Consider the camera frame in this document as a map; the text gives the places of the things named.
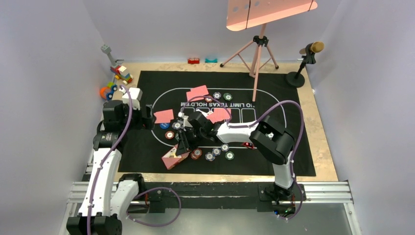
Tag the pink music stand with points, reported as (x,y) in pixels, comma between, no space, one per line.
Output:
(244,14)

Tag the red toy block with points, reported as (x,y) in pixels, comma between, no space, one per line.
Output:
(193,60)

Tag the colourful toy block train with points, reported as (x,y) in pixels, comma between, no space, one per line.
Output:
(120,71)

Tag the face-up playing card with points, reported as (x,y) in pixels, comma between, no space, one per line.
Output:
(204,113)

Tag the red triangular dealer button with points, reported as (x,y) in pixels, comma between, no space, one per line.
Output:
(249,145)

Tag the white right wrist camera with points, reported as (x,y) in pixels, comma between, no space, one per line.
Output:
(183,120)

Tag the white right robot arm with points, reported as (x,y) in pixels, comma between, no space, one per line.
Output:
(274,142)

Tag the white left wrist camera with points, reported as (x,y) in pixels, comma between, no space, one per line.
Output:
(135,95)

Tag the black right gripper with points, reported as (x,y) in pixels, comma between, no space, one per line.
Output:
(185,144)

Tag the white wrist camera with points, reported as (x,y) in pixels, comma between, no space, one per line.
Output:
(183,120)
(135,95)

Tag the blue small blind button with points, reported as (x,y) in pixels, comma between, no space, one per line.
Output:
(164,125)

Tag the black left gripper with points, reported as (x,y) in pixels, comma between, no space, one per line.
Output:
(146,122)

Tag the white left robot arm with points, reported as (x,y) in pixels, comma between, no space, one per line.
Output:
(103,168)

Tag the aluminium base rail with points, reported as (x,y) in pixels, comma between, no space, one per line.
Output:
(133,206)

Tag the red playing card box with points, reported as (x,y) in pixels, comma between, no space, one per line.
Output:
(171,159)

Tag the red poker chip stack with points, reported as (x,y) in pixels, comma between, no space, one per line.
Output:
(196,154)

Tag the teal toy block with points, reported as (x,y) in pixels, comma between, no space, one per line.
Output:
(211,60)

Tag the red playing card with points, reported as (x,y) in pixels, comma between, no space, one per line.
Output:
(199,91)
(217,115)
(164,116)
(194,96)

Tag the gold microphone on stand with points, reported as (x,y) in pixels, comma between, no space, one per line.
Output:
(296,79)

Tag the orange toy wheel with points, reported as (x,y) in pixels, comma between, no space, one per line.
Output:
(108,91)

